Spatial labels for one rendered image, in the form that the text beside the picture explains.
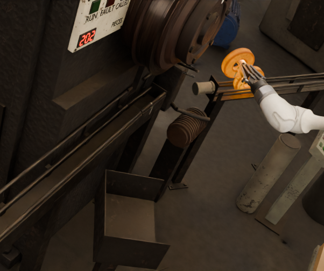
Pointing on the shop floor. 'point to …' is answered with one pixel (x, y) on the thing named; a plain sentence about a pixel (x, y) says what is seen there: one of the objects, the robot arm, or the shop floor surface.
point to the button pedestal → (297, 183)
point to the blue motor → (229, 26)
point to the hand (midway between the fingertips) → (239, 60)
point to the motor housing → (176, 147)
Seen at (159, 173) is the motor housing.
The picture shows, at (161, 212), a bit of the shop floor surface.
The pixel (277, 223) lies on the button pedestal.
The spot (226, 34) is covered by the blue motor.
